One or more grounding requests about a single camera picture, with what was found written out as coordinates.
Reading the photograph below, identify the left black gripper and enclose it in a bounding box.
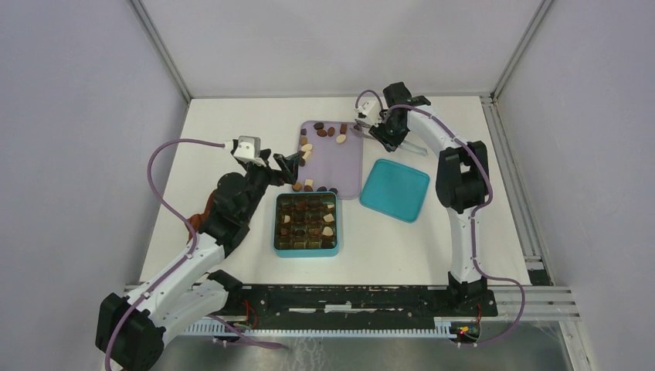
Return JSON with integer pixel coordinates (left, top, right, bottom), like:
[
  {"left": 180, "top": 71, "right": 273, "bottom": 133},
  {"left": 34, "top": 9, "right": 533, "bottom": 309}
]
[{"left": 241, "top": 148, "right": 300, "bottom": 221}]

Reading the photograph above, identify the teal chocolate box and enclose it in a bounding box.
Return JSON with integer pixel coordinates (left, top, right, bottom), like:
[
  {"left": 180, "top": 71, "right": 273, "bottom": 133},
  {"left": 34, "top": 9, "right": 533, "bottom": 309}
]
[{"left": 273, "top": 191, "right": 341, "bottom": 258}]

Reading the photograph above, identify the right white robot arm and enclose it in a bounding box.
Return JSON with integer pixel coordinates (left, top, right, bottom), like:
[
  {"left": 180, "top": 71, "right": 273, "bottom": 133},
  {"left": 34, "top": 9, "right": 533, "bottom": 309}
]
[{"left": 368, "top": 82, "right": 493, "bottom": 315}]

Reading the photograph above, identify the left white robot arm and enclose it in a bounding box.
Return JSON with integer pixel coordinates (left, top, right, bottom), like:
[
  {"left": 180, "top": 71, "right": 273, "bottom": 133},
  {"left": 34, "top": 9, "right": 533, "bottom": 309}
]
[{"left": 96, "top": 150, "right": 301, "bottom": 370}]

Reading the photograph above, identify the purple chocolate tray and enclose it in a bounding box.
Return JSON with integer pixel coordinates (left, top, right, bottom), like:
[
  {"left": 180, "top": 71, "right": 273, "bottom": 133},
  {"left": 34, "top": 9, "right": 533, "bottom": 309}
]
[{"left": 297, "top": 121, "right": 364, "bottom": 199}]

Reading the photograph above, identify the teal box lid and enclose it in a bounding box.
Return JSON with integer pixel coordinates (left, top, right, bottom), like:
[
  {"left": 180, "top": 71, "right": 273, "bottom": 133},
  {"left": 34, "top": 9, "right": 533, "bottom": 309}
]
[{"left": 359, "top": 158, "right": 430, "bottom": 223}]

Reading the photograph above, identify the brown cloth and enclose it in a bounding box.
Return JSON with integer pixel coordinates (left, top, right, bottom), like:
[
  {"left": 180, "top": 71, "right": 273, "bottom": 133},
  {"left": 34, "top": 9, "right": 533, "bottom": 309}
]
[{"left": 187, "top": 189, "right": 217, "bottom": 234}]

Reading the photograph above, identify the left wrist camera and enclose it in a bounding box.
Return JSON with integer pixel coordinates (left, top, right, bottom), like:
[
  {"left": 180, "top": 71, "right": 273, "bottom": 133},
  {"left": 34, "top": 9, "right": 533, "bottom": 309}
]
[{"left": 231, "top": 135, "right": 266, "bottom": 167}]

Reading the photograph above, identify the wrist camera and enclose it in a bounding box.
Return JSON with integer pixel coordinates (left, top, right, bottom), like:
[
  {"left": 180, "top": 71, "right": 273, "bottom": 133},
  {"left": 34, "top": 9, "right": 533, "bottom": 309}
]
[
  {"left": 355, "top": 100, "right": 382, "bottom": 126},
  {"left": 231, "top": 135, "right": 266, "bottom": 167}
]

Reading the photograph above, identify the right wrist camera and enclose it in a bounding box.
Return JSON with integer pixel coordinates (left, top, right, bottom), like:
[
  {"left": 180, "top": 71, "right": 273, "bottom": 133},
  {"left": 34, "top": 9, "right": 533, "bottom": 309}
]
[{"left": 355, "top": 100, "right": 382, "bottom": 126}]

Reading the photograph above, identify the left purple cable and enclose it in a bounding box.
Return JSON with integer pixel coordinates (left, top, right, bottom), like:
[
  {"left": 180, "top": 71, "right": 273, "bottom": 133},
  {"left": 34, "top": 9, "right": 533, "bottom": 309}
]
[{"left": 104, "top": 139, "right": 227, "bottom": 371}]

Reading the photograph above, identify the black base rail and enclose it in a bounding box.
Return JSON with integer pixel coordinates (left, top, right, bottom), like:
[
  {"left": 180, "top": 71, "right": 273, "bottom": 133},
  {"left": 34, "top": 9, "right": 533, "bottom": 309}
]
[{"left": 216, "top": 284, "right": 498, "bottom": 330}]

